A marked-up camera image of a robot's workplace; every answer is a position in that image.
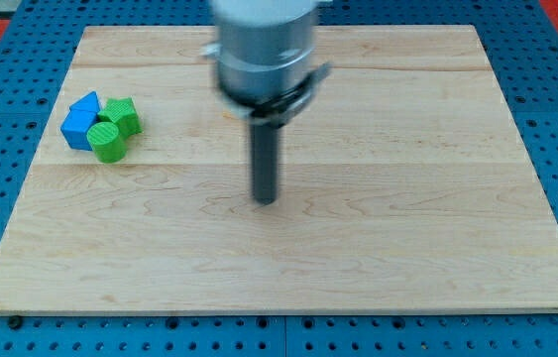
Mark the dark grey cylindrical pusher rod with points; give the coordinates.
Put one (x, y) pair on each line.
(264, 156)

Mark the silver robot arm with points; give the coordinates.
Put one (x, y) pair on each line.
(262, 57)

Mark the green star block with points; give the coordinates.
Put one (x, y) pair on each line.
(121, 112)

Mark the green cylinder block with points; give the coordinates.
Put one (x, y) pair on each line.
(106, 142)

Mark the blue triangle block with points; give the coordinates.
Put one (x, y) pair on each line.
(89, 102)

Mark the blue cube block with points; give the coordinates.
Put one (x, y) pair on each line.
(75, 127)

